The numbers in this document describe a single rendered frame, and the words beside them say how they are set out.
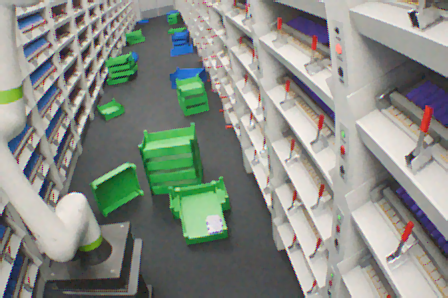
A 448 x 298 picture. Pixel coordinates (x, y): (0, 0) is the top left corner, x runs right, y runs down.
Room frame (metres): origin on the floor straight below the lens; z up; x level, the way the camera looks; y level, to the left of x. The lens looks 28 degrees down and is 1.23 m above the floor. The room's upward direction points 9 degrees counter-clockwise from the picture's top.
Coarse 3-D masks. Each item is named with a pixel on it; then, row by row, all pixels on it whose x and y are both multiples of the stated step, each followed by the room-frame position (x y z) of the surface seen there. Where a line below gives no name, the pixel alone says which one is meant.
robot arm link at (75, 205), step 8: (64, 200) 0.99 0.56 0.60; (72, 200) 0.98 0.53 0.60; (80, 200) 0.98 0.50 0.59; (56, 208) 0.96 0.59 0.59; (64, 208) 0.93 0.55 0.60; (72, 208) 0.94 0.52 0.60; (80, 208) 0.95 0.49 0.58; (88, 208) 0.99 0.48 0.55; (72, 216) 0.91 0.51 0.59; (80, 216) 0.93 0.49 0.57; (88, 216) 0.97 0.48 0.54; (80, 224) 0.90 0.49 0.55; (88, 224) 0.95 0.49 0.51; (96, 224) 0.99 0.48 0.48; (88, 232) 0.94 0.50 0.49; (96, 232) 0.97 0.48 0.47; (88, 240) 0.93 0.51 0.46; (96, 240) 0.95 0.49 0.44; (80, 248) 0.93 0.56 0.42; (88, 248) 0.93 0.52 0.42
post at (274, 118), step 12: (252, 0) 1.25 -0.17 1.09; (264, 0) 1.25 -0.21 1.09; (264, 12) 1.25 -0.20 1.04; (276, 12) 1.25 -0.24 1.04; (252, 24) 1.30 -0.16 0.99; (252, 36) 1.34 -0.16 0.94; (264, 60) 1.25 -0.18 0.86; (276, 60) 1.25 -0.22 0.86; (264, 72) 1.25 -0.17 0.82; (264, 96) 1.27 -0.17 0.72; (264, 120) 1.33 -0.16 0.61; (276, 120) 1.25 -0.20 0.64; (276, 156) 1.25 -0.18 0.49; (276, 168) 1.25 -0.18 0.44; (276, 192) 1.25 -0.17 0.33; (276, 204) 1.25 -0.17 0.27; (276, 216) 1.25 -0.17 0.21; (276, 228) 1.26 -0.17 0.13; (276, 240) 1.27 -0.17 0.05
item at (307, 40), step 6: (276, 24) 1.22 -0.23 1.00; (282, 24) 1.19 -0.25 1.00; (276, 30) 1.21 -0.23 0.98; (282, 30) 1.17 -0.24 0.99; (288, 30) 1.10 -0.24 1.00; (294, 30) 1.08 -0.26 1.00; (294, 36) 1.06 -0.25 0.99; (300, 36) 1.00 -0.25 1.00; (306, 36) 0.98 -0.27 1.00; (306, 42) 0.96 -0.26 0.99; (318, 42) 0.90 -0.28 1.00; (318, 48) 0.87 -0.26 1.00; (324, 48) 0.85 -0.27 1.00; (318, 54) 0.86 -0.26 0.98; (324, 54) 0.84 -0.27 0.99; (330, 54) 0.80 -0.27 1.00; (330, 66) 0.77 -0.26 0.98
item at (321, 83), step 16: (272, 16) 1.25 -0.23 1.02; (288, 16) 1.26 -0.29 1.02; (256, 32) 1.24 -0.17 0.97; (272, 48) 1.08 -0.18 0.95; (288, 48) 1.02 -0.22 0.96; (288, 64) 0.96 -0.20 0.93; (304, 64) 0.87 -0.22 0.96; (304, 80) 0.85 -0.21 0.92; (320, 80) 0.75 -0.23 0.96; (320, 96) 0.75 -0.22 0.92
